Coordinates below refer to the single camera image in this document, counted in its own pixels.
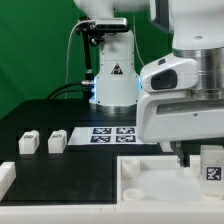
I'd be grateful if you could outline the camera on black stand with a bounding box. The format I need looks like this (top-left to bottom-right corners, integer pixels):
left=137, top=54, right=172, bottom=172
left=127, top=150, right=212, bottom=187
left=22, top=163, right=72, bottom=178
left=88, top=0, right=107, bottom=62
left=75, top=16, right=130, bottom=100

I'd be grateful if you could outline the white U-shaped obstacle fence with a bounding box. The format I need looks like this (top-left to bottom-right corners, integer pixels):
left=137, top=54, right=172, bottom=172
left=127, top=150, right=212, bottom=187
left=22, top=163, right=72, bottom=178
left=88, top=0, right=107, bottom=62
left=0, top=161, right=224, bottom=224

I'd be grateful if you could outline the white square tabletop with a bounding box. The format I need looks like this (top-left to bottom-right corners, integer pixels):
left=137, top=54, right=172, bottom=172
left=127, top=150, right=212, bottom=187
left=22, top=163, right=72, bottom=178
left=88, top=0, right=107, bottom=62
left=117, top=155, right=224, bottom=202

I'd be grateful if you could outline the black cable bundle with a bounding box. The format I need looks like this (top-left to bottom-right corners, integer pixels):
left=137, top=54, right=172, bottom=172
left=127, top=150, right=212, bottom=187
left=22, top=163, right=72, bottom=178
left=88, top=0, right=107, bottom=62
left=46, top=81, right=95, bottom=100

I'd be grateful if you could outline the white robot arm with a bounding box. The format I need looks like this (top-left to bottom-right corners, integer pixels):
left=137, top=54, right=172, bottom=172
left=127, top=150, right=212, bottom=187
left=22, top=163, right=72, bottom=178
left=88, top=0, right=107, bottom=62
left=73, top=0, right=224, bottom=144

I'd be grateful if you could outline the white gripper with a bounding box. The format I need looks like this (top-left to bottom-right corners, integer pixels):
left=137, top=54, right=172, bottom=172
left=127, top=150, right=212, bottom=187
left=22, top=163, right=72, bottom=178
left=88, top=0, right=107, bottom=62
left=136, top=54, right=224, bottom=167

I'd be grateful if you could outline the paper sheet with tags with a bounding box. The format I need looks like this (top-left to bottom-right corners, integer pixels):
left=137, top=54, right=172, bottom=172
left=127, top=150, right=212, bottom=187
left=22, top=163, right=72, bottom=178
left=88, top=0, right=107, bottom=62
left=67, top=126, right=141, bottom=146

